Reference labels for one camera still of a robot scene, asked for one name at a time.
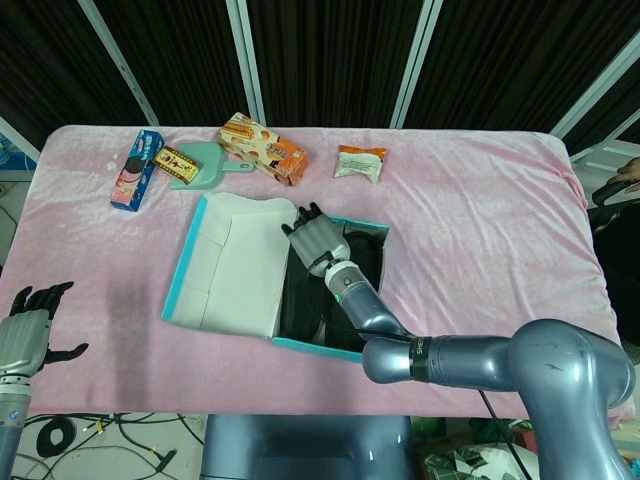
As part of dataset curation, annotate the black floor cable with plug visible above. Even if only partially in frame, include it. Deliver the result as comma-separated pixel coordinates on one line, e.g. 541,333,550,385
112,413,179,472

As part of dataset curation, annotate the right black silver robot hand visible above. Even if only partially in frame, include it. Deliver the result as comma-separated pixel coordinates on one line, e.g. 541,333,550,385
280,201,350,266

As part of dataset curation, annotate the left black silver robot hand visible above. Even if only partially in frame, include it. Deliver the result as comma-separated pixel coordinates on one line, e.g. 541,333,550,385
0,280,90,377

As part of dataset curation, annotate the small red yellow box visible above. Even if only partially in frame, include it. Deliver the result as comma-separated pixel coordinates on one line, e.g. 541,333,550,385
152,144,204,187

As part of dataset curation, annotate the black chair armrest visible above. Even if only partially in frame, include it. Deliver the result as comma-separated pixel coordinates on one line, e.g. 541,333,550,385
592,179,640,207

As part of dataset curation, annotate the white partition post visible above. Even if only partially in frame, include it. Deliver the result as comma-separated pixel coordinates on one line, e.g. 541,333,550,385
549,29,640,142
77,0,161,126
0,117,41,162
388,0,444,129
224,0,267,126

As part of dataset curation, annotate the blue Oreo cookie box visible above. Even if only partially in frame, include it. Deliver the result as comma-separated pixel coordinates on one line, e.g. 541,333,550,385
110,129,166,214

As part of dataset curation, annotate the person's hand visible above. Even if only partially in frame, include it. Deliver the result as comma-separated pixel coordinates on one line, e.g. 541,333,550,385
615,157,640,184

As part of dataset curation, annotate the black tape roll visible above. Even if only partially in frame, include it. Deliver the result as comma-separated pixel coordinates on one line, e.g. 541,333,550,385
37,417,77,457

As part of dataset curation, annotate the teal plastic dustpan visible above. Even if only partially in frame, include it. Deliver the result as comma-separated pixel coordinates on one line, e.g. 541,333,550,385
169,142,256,192

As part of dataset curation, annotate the grey floor cable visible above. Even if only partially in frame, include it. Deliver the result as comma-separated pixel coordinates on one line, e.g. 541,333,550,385
14,442,166,480

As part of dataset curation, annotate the green white patterned bag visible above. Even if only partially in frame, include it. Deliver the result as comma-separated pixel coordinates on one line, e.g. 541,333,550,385
424,444,501,480

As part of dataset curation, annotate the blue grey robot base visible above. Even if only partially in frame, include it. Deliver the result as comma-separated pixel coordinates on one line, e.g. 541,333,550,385
201,413,416,480

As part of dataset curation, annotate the black slipper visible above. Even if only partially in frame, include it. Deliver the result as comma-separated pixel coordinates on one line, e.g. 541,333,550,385
278,247,332,347
323,228,387,352

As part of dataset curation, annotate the orange biscuit box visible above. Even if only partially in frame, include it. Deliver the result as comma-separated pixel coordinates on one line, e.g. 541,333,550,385
217,112,310,187

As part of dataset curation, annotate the turquoise cardboard shoe box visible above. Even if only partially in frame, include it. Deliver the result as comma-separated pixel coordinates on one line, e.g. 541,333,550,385
160,192,391,365

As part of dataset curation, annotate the white orange snack packet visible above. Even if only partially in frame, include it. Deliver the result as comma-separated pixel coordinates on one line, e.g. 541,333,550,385
333,144,388,186

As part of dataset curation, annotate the black ribbed partition panel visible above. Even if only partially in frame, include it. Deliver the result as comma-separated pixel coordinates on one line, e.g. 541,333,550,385
247,0,426,129
0,0,151,146
94,0,256,126
402,0,640,132

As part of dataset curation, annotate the dark clothed person body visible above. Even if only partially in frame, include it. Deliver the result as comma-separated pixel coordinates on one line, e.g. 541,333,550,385
589,202,640,366

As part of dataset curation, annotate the white rounded plastic object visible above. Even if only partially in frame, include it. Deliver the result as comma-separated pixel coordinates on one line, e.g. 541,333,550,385
479,442,540,480

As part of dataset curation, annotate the pink velvet table cloth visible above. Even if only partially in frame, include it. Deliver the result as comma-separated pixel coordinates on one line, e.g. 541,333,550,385
2,124,621,419

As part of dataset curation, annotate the black right hand cable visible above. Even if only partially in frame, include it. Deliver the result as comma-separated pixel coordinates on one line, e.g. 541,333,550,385
309,252,531,480

